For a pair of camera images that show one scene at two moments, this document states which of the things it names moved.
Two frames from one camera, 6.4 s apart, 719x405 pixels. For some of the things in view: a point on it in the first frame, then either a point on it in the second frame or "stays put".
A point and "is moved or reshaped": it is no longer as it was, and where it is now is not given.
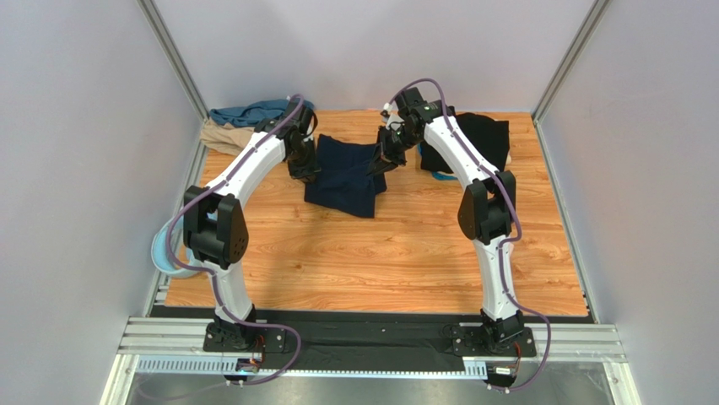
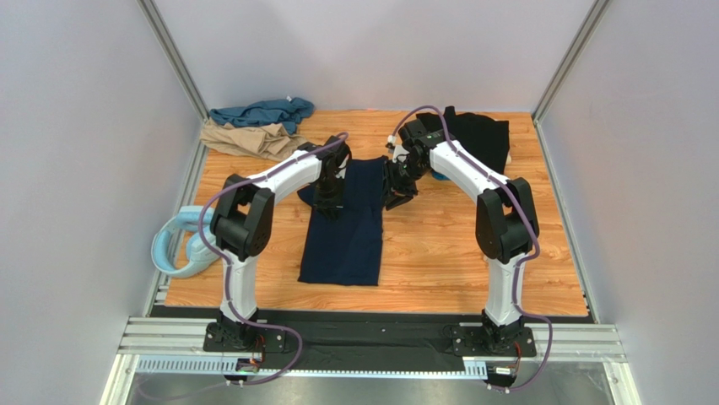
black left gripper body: (306, 155) -> (332, 188)
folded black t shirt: (489, 136) stays put
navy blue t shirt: (343, 183) is moved or reshaped
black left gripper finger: (306, 173) -> (330, 207)
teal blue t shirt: (259, 112) stays put
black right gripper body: (388, 149) -> (399, 183)
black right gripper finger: (379, 164) -> (389, 184)
